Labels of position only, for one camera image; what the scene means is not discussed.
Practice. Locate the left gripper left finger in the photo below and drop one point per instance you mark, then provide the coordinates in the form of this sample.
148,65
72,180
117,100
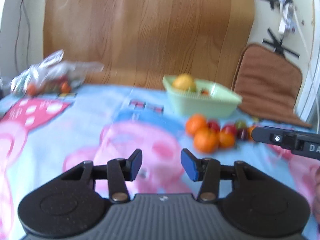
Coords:
119,171

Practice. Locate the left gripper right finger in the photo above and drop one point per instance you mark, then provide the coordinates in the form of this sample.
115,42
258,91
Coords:
206,170

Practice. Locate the orange tangerine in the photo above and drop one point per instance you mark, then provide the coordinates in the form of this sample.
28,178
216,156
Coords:
206,140
194,123

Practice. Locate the red cherry tomato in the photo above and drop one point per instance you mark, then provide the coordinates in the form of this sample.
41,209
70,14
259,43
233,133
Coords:
214,125

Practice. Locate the green tomato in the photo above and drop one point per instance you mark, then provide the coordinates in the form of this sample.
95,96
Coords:
240,124

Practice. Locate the orange tomato with stem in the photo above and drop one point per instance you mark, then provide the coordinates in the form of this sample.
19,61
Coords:
250,130

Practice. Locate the large yellow grapefruit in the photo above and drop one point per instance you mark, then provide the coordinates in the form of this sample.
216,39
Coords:
184,82

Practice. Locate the plastic bag with fruits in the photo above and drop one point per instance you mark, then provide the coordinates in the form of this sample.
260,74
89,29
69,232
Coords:
53,75

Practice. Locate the person's right hand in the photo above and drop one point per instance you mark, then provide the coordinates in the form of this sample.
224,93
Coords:
316,204

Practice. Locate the small orange tomato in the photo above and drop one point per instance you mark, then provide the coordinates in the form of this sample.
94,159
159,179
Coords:
226,140

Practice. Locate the dark cherry behind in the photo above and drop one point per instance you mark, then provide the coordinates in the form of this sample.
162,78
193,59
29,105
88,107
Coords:
242,134

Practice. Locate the light green plastic basket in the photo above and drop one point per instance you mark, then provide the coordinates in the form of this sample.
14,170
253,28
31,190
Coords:
210,99

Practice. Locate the brown seat cushion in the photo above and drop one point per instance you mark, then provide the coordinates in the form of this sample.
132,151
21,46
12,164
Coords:
269,85

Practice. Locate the cartoon pig table cloth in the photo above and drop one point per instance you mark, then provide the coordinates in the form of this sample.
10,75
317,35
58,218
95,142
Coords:
54,154

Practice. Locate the black tape cross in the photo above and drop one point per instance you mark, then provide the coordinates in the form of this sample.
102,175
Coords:
265,28

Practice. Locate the white power adapter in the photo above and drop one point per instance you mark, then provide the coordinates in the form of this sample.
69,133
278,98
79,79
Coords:
286,8

